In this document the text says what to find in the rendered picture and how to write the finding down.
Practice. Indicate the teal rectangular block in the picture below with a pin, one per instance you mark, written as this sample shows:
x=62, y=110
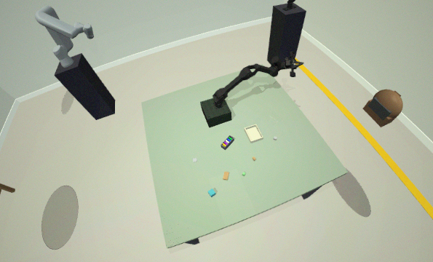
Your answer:
x=211, y=193

